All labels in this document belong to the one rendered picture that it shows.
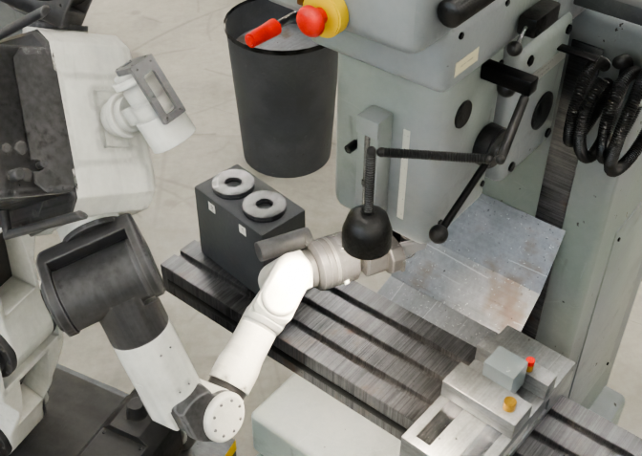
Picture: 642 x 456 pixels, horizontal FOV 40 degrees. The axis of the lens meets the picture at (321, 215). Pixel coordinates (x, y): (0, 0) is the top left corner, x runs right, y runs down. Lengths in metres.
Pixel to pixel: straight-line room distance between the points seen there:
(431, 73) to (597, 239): 0.77
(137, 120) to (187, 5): 3.90
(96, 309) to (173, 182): 2.53
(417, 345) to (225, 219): 0.47
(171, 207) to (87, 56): 2.37
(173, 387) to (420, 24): 0.63
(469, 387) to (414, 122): 0.53
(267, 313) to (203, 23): 3.59
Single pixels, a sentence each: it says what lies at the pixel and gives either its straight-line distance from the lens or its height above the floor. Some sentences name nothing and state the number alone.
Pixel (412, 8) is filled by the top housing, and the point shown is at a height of 1.80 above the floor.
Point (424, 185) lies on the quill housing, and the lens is 1.35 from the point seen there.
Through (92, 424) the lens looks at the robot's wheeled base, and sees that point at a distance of 2.19.
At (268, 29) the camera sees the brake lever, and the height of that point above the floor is 1.71.
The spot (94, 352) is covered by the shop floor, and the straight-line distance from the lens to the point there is 3.11.
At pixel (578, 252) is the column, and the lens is 1.90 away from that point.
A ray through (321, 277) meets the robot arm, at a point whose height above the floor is 1.24.
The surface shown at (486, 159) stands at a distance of 1.18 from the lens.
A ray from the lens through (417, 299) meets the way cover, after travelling 1.98.
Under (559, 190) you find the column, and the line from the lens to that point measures 1.83.
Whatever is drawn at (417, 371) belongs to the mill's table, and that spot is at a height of 0.93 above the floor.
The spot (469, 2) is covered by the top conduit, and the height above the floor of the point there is 1.80.
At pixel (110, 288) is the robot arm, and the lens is 1.23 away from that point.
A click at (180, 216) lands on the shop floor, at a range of 3.57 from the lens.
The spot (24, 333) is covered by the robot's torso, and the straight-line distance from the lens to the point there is 1.75.
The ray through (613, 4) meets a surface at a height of 1.63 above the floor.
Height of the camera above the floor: 2.27
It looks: 40 degrees down
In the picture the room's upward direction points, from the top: straight up
